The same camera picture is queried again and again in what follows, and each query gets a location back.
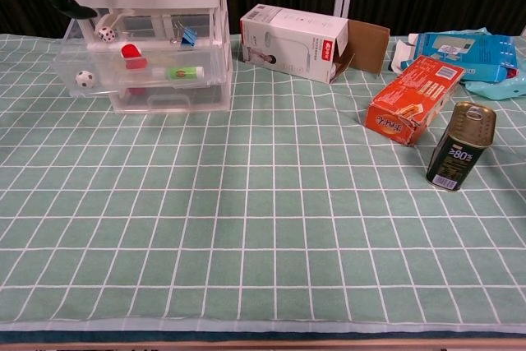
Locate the red pushpin shaped object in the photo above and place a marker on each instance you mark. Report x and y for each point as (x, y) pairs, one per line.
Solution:
(132, 52)

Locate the clear drawer with small items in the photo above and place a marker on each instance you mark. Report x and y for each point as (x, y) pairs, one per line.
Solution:
(102, 75)

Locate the small white plastic piece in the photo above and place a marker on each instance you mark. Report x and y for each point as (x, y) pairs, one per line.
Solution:
(107, 20)

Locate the white die with red dots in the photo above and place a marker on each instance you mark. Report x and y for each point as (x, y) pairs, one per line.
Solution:
(106, 34)

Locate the small soccer ball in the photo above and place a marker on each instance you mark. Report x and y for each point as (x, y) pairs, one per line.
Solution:
(85, 79)

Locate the small dark red item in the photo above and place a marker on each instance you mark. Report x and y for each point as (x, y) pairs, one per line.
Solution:
(137, 92)

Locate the blue binder clip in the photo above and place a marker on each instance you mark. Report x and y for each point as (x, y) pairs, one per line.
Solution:
(190, 38)

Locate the green glue stick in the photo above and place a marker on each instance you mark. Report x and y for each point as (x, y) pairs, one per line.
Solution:
(183, 73)

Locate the white lamp carton box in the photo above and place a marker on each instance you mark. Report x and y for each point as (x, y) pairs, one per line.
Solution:
(296, 38)

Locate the green checkered tablecloth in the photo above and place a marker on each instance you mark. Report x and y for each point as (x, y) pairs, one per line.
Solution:
(263, 223)

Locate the orange carton box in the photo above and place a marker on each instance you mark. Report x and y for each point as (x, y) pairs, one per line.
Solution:
(415, 96)

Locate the blue scale carton box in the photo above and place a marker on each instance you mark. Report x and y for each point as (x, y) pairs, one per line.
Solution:
(472, 55)

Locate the dark olive oil tin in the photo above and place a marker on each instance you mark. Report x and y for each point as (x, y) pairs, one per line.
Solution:
(456, 149)

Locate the light blue plastic bag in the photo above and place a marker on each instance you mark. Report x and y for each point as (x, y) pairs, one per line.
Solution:
(493, 90)

